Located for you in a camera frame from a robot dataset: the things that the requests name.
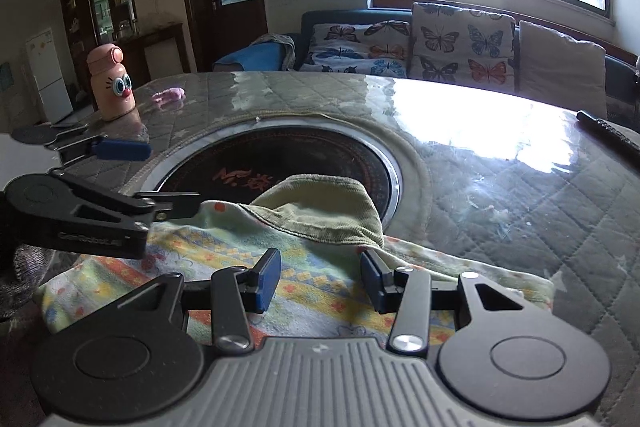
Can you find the small pink toy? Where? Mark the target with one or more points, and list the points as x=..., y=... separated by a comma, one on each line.
x=170, y=95

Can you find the floral children's shirt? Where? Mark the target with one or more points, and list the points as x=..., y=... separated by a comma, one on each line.
x=320, y=224

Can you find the butterfly pillow upright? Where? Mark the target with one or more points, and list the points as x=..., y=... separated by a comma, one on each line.
x=465, y=47

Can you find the blue sofa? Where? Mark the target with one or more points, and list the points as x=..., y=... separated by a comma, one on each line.
x=621, y=80

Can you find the white refrigerator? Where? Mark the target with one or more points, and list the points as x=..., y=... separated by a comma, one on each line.
x=48, y=77

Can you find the butterfly pillow lying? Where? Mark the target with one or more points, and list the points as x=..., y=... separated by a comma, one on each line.
x=378, y=49

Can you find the plain cream pillow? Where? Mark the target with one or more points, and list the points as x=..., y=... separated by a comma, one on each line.
x=559, y=70

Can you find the wooden display cabinet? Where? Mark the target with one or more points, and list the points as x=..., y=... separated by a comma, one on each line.
x=154, y=44

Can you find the black remote control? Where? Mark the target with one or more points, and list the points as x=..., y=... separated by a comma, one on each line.
x=608, y=135

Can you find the blue cloth on sofa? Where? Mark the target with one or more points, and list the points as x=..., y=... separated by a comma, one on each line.
x=268, y=52

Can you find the pink cartoon bottle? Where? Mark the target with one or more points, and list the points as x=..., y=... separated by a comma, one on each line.
x=111, y=85

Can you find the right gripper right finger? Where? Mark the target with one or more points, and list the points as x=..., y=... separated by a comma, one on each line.
x=405, y=292

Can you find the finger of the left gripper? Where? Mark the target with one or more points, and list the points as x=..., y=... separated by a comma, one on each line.
x=74, y=142
x=59, y=211

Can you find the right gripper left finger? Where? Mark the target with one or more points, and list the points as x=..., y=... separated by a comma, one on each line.
x=236, y=291

